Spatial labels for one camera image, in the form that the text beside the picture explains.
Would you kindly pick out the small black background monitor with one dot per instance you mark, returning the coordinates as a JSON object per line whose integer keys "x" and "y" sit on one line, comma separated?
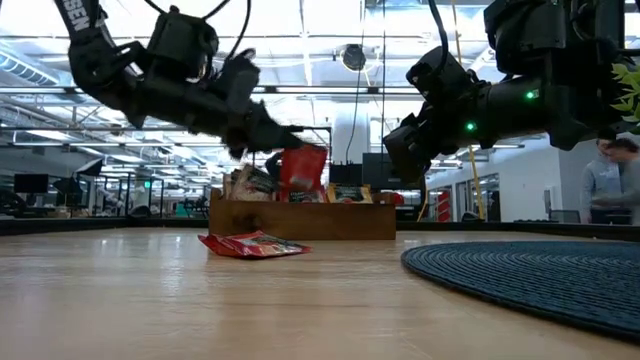
{"x": 30, "y": 184}

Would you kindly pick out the large black monitor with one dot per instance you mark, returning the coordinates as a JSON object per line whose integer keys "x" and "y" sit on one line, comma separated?
{"x": 375, "y": 172}

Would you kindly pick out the wooden three-compartment tea box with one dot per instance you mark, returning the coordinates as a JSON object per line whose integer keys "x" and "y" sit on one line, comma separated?
{"x": 300, "y": 220}

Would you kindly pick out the round dark blue placemat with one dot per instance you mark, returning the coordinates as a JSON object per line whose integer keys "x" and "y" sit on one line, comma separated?
{"x": 525, "y": 280}

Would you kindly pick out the beige tea packet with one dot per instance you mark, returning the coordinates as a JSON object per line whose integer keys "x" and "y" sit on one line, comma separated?
{"x": 252, "y": 184}

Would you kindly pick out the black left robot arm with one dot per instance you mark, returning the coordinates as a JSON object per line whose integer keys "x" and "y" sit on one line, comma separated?
{"x": 100, "y": 60}

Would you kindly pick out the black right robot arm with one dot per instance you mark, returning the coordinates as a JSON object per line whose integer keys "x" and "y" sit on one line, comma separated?
{"x": 560, "y": 50}

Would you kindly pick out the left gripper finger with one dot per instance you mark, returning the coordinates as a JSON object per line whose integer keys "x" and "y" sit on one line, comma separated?
{"x": 272, "y": 132}
{"x": 236, "y": 149}

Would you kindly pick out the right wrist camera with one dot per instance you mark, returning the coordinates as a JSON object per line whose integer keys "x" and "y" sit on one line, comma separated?
{"x": 440, "y": 72}

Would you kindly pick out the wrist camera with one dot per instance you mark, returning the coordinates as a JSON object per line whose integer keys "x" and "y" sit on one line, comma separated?
{"x": 440, "y": 72}
{"x": 239, "y": 80}

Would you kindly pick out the orange tea packet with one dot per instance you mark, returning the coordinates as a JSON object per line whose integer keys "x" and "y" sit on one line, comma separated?
{"x": 350, "y": 194}

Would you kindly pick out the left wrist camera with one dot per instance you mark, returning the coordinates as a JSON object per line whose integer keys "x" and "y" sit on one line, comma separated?
{"x": 239, "y": 80}

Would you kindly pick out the white building column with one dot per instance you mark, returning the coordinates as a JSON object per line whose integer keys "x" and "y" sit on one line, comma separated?
{"x": 347, "y": 135}

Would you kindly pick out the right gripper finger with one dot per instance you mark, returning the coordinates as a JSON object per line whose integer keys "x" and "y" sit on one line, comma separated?
{"x": 407, "y": 147}

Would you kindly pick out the small green artificial plant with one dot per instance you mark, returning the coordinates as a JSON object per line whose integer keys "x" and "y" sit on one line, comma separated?
{"x": 631, "y": 95}

